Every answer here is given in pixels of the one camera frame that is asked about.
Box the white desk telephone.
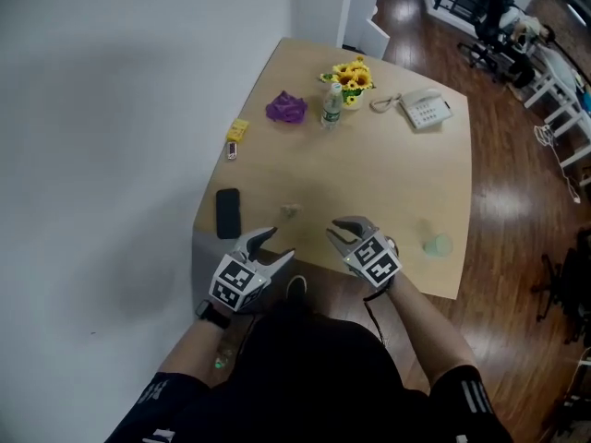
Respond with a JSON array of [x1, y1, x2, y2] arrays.
[[397, 87, 455, 132]]

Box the black smartphone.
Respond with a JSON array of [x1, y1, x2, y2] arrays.
[[215, 187, 243, 241]]

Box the person's left forearm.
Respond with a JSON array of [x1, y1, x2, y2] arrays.
[[158, 305, 235, 389]]

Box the white floor cable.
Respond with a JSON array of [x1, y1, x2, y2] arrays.
[[534, 123, 585, 205]]

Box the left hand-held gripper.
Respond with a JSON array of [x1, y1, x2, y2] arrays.
[[211, 226, 296, 316]]

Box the black wristwatch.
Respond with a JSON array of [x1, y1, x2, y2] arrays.
[[195, 299, 233, 331]]

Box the yellow small box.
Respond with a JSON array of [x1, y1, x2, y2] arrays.
[[225, 118, 251, 143]]

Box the white desk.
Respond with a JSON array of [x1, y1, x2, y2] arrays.
[[524, 43, 584, 138], [559, 108, 591, 188]]

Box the potted yellow sunflowers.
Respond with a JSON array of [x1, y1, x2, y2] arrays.
[[319, 55, 375, 112]]

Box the person's right forearm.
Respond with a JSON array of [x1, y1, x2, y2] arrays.
[[385, 274, 479, 392]]

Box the person's black clothing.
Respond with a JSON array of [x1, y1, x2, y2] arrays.
[[104, 298, 509, 443]]

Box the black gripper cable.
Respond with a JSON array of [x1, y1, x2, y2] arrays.
[[362, 291, 388, 346]]

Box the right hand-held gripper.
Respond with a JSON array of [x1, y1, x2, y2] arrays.
[[325, 216, 402, 291]]

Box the coiled white telephone cord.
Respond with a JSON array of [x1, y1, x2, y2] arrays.
[[368, 92, 404, 114]]

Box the clear plastic water bottle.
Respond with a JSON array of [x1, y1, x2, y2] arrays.
[[320, 82, 345, 131]]

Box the black shoe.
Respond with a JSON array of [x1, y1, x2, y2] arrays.
[[285, 274, 308, 302]]

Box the translucent green cup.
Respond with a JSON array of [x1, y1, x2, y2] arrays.
[[423, 232, 454, 260]]

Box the white partition wall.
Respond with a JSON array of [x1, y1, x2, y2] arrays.
[[335, 0, 392, 60]]

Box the crumpled purple bag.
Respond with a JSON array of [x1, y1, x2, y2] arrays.
[[264, 90, 309, 126]]

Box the black office chair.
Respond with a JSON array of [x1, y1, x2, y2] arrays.
[[529, 227, 591, 346], [456, 0, 523, 83]]

